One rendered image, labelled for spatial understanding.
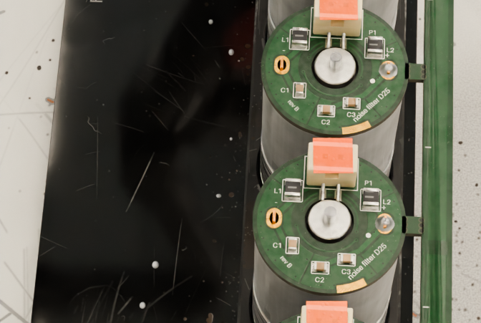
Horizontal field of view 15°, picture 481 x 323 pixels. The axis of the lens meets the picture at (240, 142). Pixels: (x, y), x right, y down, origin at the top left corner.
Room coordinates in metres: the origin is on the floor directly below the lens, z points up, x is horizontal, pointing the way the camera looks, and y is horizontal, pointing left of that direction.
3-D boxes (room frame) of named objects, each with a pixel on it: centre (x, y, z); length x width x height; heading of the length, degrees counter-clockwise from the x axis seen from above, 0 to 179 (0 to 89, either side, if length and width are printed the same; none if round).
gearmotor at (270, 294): (0.11, -0.01, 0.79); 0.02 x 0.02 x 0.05
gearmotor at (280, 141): (0.14, -0.02, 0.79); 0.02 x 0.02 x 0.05
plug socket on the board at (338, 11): (0.15, -0.02, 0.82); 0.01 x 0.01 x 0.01; 87
